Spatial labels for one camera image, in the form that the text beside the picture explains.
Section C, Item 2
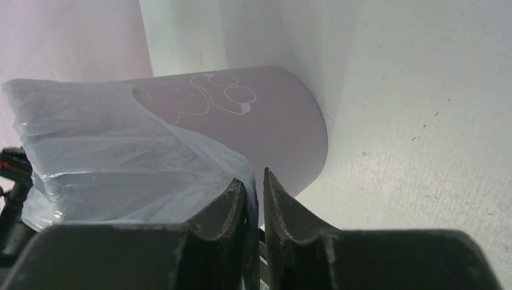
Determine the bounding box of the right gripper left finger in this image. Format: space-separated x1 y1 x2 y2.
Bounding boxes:
1 180 246 289

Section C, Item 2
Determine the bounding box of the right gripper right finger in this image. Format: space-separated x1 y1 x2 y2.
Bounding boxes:
263 169 501 289

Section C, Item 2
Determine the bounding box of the grey plastic trash bin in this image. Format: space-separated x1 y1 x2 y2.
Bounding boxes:
126 66 328 201

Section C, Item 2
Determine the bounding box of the blue plastic trash bag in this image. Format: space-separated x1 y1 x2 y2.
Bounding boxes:
2 79 260 289

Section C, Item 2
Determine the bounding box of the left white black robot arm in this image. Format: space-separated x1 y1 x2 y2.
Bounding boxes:
1 147 36 268

